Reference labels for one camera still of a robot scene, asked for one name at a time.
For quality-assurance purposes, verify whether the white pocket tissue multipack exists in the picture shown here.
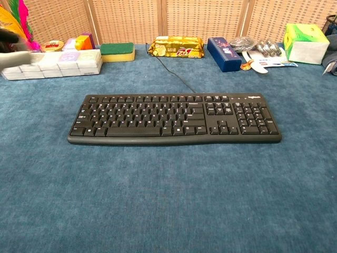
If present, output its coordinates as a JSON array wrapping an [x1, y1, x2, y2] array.
[[0, 49, 103, 81]]

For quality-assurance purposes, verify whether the wicker folding screen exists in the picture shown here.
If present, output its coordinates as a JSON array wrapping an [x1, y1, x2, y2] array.
[[0, 0, 337, 46]]

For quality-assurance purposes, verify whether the green white tissue box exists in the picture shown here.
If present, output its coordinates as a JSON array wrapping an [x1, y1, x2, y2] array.
[[283, 23, 331, 65]]

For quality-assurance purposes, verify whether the green and yellow sponge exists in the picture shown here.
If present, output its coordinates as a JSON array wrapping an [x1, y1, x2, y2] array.
[[100, 43, 136, 63]]

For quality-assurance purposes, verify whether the blue carpet table cover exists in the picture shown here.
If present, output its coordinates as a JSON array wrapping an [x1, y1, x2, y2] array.
[[0, 43, 337, 253]]

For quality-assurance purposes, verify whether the clear bag of batteries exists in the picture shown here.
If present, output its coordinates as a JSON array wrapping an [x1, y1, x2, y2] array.
[[253, 38, 283, 57]]

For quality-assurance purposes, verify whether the black keyboard cable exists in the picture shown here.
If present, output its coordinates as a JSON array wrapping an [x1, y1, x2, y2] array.
[[145, 43, 197, 94]]

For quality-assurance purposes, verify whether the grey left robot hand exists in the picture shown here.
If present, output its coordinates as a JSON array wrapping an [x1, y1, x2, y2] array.
[[0, 28, 32, 73]]

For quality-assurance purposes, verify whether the small orange patterned toy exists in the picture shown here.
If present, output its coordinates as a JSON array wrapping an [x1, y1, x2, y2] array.
[[240, 60, 255, 72]]

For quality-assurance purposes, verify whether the purple toy block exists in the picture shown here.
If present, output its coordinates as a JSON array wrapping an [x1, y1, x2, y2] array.
[[81, 32, 96, 50]]

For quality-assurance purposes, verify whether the white foam glider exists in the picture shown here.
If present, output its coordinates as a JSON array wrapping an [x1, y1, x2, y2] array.
[[241, 50, 270, 74]]

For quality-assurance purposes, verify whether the black Logitech keyboard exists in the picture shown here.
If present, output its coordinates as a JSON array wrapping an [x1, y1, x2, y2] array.
[[67, 92, 283, 147]]

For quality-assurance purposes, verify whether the dark blue long box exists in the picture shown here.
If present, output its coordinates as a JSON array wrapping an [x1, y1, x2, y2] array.
[[206, 37, 242, 73]]

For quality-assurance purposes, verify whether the colourful feather shuttlecock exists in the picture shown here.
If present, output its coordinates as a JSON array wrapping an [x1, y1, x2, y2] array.
[[0, 0, 42, 51]]

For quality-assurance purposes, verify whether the round red yellow tin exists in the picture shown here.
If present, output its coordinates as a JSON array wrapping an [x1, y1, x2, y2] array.
[[41, 40, 65, 52]]

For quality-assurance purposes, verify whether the blue white paper leaflet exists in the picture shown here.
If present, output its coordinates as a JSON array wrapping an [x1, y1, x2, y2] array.
[[257, 56, 300, 68]]

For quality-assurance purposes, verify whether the orange yellow toy block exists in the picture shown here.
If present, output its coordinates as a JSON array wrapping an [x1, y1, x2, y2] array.
[[75, 35, 93, 51]]

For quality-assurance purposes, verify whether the gold snack package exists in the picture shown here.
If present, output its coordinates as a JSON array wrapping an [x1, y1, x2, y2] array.
[[147, 36, 205, 59]]

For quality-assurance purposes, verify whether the dark grey folded cloth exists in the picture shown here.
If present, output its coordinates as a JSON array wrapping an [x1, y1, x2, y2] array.
[[322, 34, 337, 76]]

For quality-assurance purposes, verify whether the pink tissue pack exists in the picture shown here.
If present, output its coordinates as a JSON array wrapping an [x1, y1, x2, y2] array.
[[62, 38, 77, 51]]

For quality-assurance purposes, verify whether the black plastic parts bag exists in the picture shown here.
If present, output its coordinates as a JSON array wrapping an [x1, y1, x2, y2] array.
[[228, 36, 255, 52]]

